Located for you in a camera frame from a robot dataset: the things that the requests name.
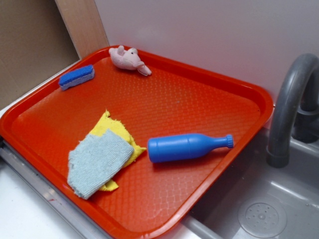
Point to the blue plastic bottle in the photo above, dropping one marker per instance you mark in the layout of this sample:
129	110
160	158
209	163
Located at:
185	146

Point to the yellow cloth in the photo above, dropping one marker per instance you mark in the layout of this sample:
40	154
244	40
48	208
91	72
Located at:
112	125

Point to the red plastic tray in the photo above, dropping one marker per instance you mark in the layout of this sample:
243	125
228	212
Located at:
175	99

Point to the pink plush toy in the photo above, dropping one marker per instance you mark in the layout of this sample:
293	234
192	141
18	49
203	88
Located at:
128	60

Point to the light blue cloth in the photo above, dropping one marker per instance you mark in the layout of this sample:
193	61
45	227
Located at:
95	160

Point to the blue and white sponge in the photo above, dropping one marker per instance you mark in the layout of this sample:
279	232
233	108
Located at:
76	77

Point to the wooden board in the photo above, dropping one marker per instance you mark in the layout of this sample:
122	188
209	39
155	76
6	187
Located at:
84	25

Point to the grey plastic sink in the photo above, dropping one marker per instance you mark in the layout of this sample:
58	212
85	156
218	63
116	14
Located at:
252	200

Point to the grey plastic faucet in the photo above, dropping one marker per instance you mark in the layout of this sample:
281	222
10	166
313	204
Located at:
296	114

